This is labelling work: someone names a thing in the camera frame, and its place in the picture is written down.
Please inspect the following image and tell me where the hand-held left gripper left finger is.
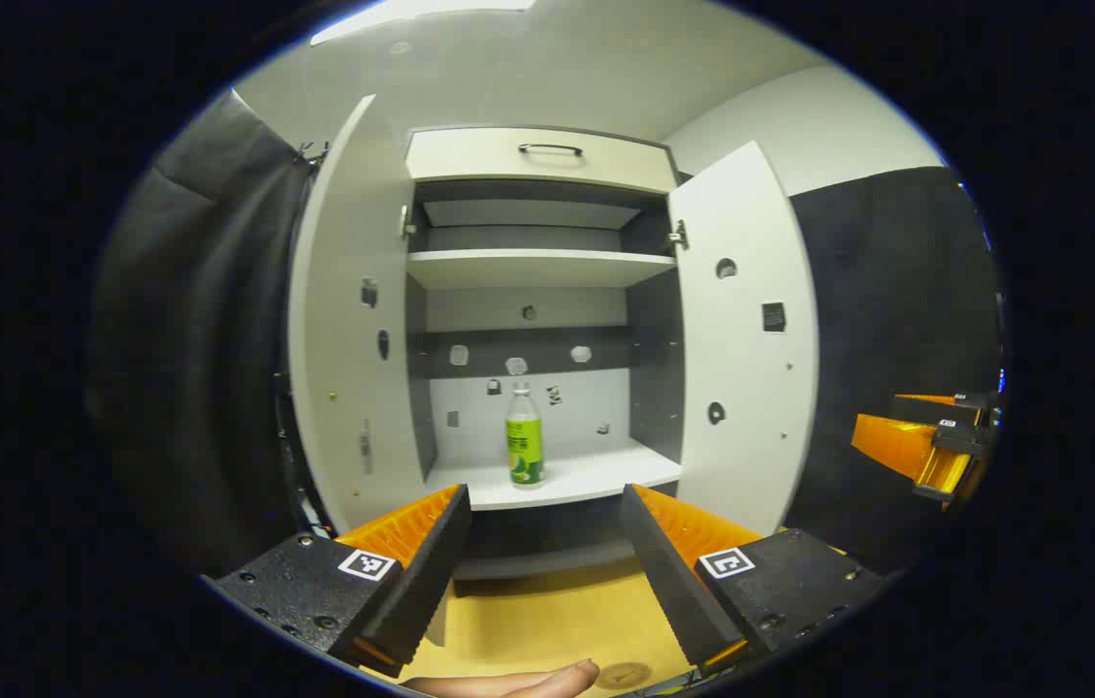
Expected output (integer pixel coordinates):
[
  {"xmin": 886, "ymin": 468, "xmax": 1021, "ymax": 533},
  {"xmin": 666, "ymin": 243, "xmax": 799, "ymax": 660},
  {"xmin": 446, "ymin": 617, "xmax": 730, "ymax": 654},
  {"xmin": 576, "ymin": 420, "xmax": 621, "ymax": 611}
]
[{"xmin": 203, "ymin": 483, "xmax": 472, "ymax": 680}]

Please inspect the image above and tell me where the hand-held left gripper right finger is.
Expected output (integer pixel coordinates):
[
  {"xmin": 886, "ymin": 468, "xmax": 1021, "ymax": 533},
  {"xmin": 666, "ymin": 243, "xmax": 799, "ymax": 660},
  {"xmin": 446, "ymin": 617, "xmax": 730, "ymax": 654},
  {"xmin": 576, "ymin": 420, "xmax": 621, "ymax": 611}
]
[{"xmin": 619, "ymin": 483, "xmax": 887, "ymax": 680}]

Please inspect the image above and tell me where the green label clear bottle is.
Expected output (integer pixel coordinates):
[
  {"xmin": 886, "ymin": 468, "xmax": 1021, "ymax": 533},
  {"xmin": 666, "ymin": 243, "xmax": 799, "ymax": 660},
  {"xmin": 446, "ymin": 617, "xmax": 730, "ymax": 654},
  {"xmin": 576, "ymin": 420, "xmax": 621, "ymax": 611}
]
[{"xmin": 505, "ymin": 381, "xmax": 547, "ymax": 490}]

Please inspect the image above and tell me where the white cabinet door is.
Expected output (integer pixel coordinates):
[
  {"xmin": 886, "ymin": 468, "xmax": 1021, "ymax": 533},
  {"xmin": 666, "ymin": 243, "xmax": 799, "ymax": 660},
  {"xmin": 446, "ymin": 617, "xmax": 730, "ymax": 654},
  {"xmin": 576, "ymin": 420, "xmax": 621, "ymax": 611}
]
[
  {"xmin": 287, "ymin": 94, "xmax": 436, "ymax": 534},
  {"xmin": 668, "ymin": 142, "xmax": 820, "ymax": 536}
]

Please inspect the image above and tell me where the white grey cabinet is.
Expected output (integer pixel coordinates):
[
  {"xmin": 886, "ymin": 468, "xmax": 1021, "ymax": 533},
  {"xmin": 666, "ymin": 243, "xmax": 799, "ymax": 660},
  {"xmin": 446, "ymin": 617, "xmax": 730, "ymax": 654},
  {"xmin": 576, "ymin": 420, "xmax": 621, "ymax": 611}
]
[{"xmin": 403, "ymin": 124, "xmax": 686, "ymax": 583}]

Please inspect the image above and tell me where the white cabinet drawer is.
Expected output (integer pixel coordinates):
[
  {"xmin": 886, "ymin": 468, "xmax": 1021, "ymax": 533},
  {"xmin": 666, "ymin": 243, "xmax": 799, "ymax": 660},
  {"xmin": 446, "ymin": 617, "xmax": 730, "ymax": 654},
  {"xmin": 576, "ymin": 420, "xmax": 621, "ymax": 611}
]
[{"xmin": 405, "ymin": 126, "xmax": 680, "ymax": 195}]

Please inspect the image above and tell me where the black backdrop cloth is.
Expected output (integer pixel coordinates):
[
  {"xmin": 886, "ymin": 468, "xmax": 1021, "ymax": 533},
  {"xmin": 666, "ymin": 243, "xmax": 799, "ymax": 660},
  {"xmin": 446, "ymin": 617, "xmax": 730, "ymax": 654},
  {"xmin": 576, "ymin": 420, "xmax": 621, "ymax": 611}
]
[
  {"xmin": 785, "ymin": 165, "xmax": 1004, "ymax": 573},
  {"xmin": 86, "ymin": 89, "xmax": 335, "ymax": 578}
]

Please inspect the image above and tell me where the ceiling light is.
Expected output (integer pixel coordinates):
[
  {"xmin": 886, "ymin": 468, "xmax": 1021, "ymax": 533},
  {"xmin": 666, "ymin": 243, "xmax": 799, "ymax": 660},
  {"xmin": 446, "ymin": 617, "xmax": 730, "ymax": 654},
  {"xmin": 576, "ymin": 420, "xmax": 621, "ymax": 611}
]
[{"xmin": 309, "ymin": 0, "xmax": 538, "ymax": 47}]

